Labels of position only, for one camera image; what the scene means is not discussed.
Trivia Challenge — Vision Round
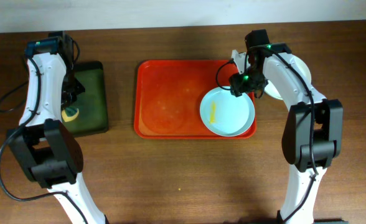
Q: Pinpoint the yellow green sponge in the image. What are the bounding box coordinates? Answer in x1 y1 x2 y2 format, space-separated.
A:
61 106 80 123

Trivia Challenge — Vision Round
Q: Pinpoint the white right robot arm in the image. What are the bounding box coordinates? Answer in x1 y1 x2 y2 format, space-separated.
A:
228 29 343 223

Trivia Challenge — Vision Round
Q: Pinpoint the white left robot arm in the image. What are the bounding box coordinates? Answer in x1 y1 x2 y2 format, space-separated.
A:
0 31 108 223

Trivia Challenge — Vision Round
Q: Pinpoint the dark green tray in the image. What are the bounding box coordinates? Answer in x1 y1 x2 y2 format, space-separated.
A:
63 61 109 137

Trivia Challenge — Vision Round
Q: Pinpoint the red plastic tray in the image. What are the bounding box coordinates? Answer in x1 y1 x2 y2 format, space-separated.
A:
134 60 257 139

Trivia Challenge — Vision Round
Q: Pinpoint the light blue plate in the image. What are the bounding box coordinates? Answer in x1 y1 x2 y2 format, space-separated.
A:
199 87 255 138

